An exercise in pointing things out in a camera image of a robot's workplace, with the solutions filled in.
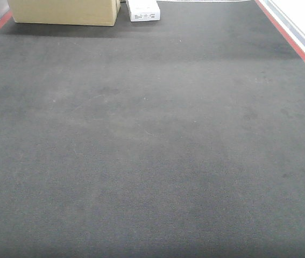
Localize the white carton box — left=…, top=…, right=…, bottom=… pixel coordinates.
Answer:
left=126, top=0, right=161, bottom=22

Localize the dark grey conveyor belt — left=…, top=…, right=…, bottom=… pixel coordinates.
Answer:
left=0, top=1, right=305, bottom=257

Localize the cardboard box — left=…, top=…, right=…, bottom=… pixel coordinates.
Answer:
left=8, top=0, right=120, bottom=26

